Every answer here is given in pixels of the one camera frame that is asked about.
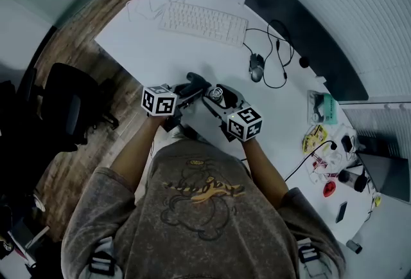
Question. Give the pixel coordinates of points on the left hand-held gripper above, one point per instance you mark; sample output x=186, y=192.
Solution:
x=159, y=101

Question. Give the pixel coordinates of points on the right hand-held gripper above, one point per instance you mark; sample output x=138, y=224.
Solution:
x=244, y=123

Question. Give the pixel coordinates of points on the metal drink container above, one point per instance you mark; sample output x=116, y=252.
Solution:
x=216, y=93

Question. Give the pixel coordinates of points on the person's left forearm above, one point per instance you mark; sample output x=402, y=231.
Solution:
x=138, y=152

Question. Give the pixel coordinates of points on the person's right forearm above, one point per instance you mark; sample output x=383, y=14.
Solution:
x=265, y=168

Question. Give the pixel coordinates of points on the grey computer mouse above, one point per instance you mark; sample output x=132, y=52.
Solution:
x=256, y=67

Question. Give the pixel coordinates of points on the white keyboard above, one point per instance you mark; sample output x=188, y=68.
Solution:
x=205, y=23

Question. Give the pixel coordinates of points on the small black round knob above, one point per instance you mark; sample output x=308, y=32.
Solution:
x=303, y=61

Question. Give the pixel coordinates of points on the yellow packet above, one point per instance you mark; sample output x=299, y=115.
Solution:
x=314, y=139

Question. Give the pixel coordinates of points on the teal and clear packet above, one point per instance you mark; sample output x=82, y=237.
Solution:
x=322, y=107

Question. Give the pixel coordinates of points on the black monitor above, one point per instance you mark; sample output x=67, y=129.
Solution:
x=289, y=23

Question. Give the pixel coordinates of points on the person's grey printed t-shirt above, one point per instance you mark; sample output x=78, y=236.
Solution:
x=199, y=216

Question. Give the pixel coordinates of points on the black office chair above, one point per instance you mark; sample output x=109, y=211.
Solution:
x=67, y=101

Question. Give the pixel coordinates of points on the black power adapter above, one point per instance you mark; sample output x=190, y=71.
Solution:
x=346, y=143

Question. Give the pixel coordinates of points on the red plastic object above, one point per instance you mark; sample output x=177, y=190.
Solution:
x=329, y=189

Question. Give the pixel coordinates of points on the black tumbler bottle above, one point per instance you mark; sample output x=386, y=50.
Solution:
x=351, y=179

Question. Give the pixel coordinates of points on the black smartphone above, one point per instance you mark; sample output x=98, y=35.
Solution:
x=341, y=212

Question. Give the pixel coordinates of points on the dark laptop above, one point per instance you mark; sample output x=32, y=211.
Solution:
x=388, y=175

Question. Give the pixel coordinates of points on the small yellow object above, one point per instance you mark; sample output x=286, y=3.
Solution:
x=377, y=201

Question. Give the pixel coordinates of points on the small black box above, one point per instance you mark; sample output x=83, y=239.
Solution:
x=354, y=246

